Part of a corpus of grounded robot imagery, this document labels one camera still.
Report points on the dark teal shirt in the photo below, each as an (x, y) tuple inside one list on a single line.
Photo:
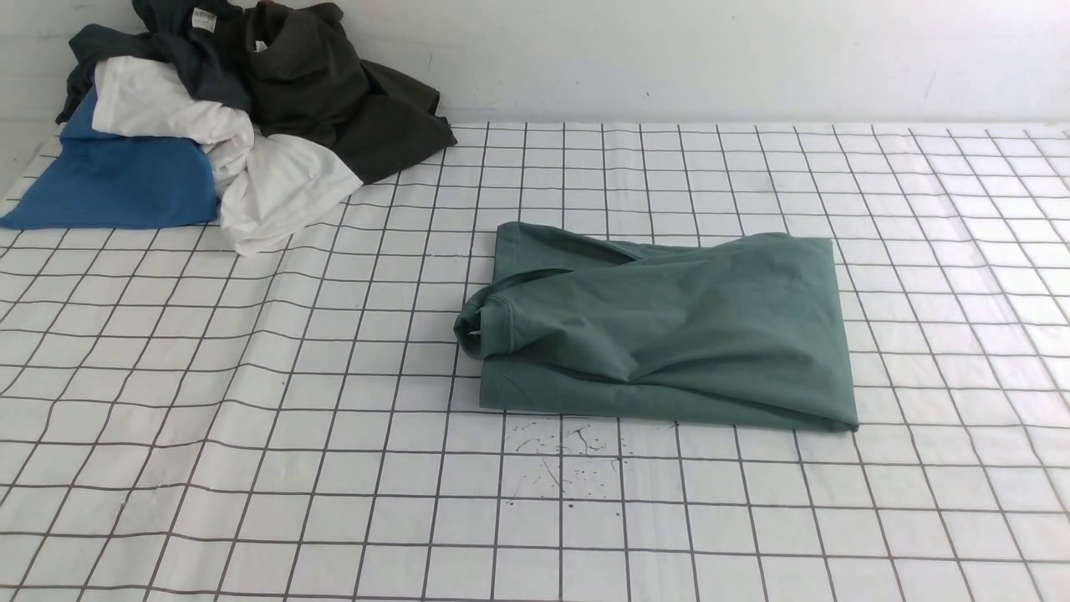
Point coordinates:
[(184, 34)]

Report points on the dark olive shirt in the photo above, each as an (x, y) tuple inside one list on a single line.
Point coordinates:
[(307, 80)]

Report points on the green long sleeve shirt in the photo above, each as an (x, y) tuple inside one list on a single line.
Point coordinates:
[(746, 333)]

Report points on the blue shirt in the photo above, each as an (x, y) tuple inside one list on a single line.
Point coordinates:
[(101, 180)]

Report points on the white shirt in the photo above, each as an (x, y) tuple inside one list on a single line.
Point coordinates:
[(269, 186)]

